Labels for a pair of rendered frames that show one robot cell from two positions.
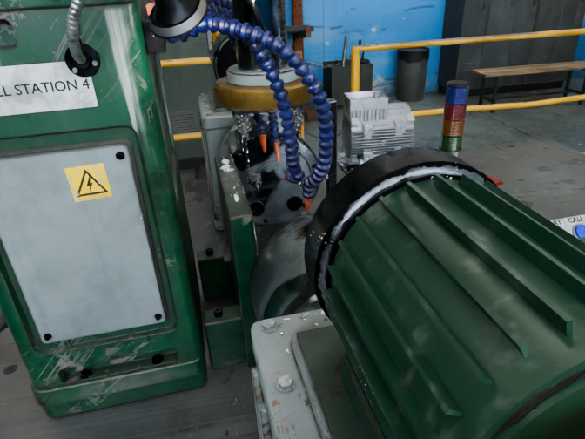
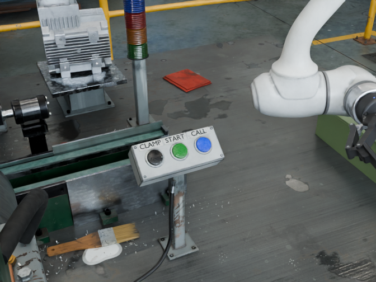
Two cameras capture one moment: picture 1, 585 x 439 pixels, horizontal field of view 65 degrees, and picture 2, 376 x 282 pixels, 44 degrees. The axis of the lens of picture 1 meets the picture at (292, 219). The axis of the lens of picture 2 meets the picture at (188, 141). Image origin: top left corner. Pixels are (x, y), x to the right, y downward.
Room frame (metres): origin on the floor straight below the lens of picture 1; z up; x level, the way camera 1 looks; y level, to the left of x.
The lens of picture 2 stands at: (-0.02, -0.32, 1.56)
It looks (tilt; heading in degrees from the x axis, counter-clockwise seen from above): 33 degrees down; 347
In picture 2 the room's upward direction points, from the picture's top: 1 degrees counter-clockwise
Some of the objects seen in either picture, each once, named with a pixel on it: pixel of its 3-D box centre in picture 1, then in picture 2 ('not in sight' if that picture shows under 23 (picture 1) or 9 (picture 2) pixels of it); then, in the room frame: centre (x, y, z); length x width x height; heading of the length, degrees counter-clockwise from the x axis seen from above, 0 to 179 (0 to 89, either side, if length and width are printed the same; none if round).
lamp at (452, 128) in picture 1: (453, 125); (136, 33); (1.26, -0.47, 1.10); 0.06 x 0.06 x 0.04
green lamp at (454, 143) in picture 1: (451, 140); (137, 48); (1.26, -0.47, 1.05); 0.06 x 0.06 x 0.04
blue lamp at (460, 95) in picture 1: (456, 93); (134, 1); (1.26, -0.47, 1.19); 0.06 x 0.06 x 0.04
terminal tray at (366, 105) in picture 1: (365, 106); (58, 13); (1.47, -0.25, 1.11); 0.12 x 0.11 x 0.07; 95
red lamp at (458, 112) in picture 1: (454, 110); (135, 18); (1.26, -0.47, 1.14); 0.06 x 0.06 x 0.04
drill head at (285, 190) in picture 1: (265, 165); not in sight; (1.18, 0.07, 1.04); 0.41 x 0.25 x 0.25; 12
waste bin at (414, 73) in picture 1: (411, 74); not in sight; (5.88, -1.58, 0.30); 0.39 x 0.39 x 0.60
